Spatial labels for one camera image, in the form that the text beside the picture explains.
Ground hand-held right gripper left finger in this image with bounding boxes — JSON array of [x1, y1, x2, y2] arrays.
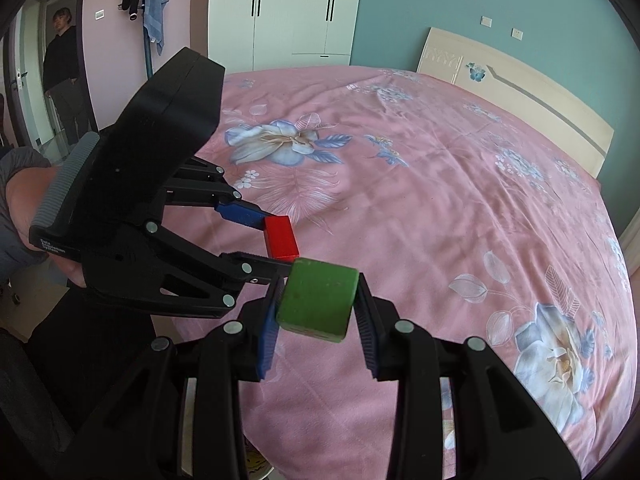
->
[[75, 272, 291, 480]]

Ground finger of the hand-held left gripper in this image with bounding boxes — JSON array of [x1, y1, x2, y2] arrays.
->
[[165, 155, 266, 231], [85, 220, 291, 321]]

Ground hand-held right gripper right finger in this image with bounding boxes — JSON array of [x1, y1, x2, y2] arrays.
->
[[352, 274, 581, 480]]

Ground red wooden block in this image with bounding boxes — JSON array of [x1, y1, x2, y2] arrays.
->
[[263, 215, 301, 262]]

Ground green wooden block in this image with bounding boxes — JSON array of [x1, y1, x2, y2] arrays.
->
[[275, 258, 360, 343]]

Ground person's left forearm grey sleeve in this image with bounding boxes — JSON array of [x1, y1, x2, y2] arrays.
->
[[0, 146, 53, 273]]

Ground person's left hand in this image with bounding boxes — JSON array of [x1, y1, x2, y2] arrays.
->
[[5, 167, 86, 288]]

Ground coat stand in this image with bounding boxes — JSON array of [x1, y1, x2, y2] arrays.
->
[[141, 0, 154, 79]]

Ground blue towel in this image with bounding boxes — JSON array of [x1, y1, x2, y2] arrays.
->
[[144, 0, 170, 57]]

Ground pink floral bed sheet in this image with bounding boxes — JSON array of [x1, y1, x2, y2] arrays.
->
[[172, 64, 636, 480]]

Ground white door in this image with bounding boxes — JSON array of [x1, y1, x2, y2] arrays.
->
[[4, 10, 51, 148]]

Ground white wardrobe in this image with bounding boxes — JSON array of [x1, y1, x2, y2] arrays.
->
[[207, 0, 366, 73]]

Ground black trousers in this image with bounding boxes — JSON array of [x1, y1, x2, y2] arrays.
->
[[0, 285, 166, 480]]

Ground cream headboard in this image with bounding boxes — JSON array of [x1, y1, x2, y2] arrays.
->
[[416, 26, 615, 178]]

